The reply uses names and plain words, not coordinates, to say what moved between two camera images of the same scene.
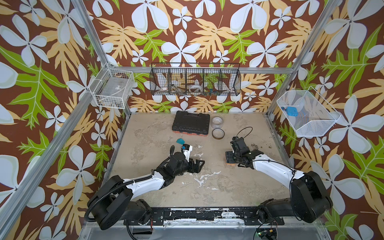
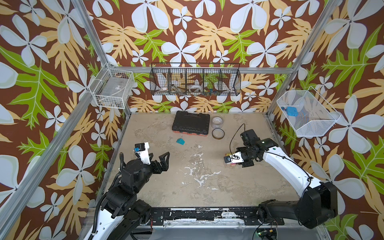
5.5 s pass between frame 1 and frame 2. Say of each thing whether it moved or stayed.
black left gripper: moved
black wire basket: stayed
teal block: stayed
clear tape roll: stayed
